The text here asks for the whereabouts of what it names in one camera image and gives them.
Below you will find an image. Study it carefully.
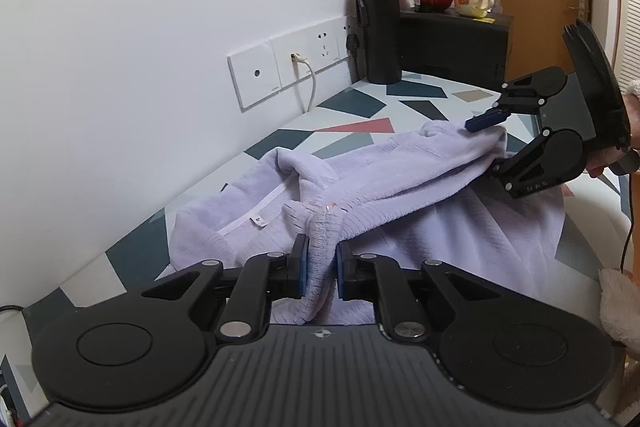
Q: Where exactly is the lavender knit sweater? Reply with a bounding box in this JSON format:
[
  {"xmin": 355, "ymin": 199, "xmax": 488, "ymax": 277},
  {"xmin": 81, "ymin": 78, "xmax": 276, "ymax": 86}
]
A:
[{"xmin": 169, "ymin": 121, "xmax": 565, "ymax": 324}]

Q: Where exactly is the person right hand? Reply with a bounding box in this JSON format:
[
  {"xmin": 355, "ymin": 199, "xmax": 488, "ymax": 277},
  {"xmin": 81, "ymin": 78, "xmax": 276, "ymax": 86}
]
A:
[{"xmin": 586, "ymin": 82, "xmax": 640, "ymax": 178}]

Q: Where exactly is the geometric patterned tablecloth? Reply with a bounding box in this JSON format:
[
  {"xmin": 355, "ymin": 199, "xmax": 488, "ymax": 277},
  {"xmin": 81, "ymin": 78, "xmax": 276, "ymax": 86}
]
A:
[{"xmin": 1, "ymin": 74, "xmax": 632, "ymax": 423}]

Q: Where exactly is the black speaker box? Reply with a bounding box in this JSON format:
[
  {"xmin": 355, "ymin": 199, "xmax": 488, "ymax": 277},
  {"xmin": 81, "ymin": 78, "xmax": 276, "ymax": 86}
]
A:
[{"xmin": 398, "ymin": 9, "xmax": 513, "ymax": 90}]

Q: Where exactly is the black water bottle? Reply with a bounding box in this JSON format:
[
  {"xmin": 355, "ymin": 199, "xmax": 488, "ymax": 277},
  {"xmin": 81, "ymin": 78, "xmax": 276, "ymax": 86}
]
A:
[{"xmin": 356, "ymin": 0, "xmax": 401, "ymax": 86}]

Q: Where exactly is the black plug in outlet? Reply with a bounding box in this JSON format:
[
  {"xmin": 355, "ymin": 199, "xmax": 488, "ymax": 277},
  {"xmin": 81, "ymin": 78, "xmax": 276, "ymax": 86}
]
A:
[{"xmin": 345, "ymin": 33, "xmax": 364, "ymax": 80}]

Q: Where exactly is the white charging cable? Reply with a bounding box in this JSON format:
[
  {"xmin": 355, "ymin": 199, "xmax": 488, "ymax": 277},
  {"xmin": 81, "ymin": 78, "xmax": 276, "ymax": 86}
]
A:
[{"xmin": 290, "ymin": 52, "xmax": 317, "ymax": 114}]

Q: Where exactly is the white wall outlet panel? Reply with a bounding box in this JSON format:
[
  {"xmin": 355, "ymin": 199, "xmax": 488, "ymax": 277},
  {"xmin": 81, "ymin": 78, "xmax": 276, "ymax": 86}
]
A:
[{"xmin": 227, "ymin": 16, "xmax": 357, "ymax": 112}]

